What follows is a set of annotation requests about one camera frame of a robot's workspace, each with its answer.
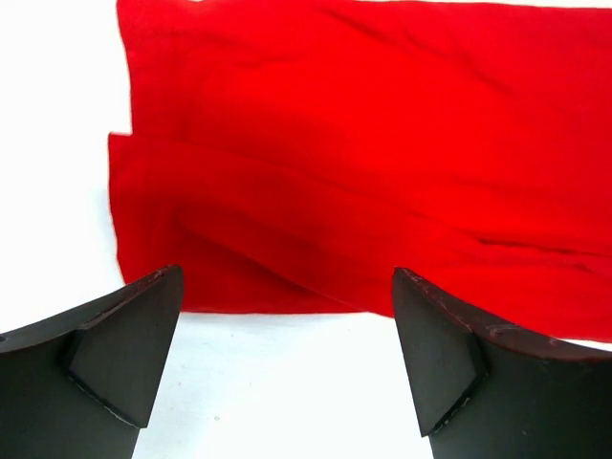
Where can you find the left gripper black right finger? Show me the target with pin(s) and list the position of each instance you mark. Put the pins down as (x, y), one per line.
(486, 388)

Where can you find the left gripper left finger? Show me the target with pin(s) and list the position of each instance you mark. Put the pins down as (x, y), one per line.
(83, 383)

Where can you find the red t shirt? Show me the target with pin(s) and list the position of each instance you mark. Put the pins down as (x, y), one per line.
(291, 155)

